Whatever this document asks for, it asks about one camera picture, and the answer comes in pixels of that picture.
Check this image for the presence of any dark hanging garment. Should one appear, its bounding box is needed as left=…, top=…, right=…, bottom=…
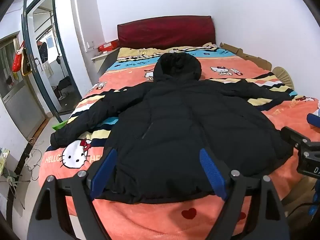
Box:
left=37, top=41, right=48, bottom=63

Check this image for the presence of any red plastic bag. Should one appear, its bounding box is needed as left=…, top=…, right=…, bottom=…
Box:
left=12, top=41, right=27, bottom=73

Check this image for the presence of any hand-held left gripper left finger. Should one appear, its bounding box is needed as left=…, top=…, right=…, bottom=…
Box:
left=27, top=147, right=118, bottom=240

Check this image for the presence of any green plastic basin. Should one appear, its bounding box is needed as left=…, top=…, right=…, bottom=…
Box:
left=52, top=120, right=68, bottom=131

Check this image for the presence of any black floor stand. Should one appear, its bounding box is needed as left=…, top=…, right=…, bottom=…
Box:
left=5, top=140, right=34, bottom=220

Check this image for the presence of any brown cardboard sheet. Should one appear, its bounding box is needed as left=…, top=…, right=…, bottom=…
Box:
left=219, top=42, right=272, bottom=71

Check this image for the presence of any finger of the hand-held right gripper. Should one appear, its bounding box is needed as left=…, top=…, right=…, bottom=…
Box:
left=280, top=126, right=314, bottom=149
left=307, top=113, right=320, bottom=128

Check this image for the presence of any red cardboard box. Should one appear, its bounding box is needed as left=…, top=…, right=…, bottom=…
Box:
left=98, top=41, right=119, bottom=52

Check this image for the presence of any orange cartoon printed blanket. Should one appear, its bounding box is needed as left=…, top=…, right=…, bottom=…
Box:
left=39, top=45, right=320, bottom=240

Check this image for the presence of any dark red padded headboard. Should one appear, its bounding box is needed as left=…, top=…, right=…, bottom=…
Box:
left=117, top=16, right=217, bottom=49

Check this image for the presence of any white bedside shelf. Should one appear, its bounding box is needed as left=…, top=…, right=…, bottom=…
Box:
left=91, top=50, right=120, bottom=78

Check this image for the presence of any thin floor cable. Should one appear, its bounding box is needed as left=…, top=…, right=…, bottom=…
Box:
left=25, top=137, right=47, bottom=180

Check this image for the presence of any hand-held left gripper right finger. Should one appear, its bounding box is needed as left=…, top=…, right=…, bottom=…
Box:
left=199, top=147, right=290, bottom=240

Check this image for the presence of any black hooded puffer jacket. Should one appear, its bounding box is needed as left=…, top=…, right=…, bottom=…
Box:
left=50, top=52, right=298, bottom=204

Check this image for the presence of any woven straw fan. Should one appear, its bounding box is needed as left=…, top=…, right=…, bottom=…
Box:
left=272, top=66, right=295, bottom=89

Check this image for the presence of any green framed glass door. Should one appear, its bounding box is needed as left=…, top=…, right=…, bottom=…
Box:
left=21, top=0, right=83, bottom=123

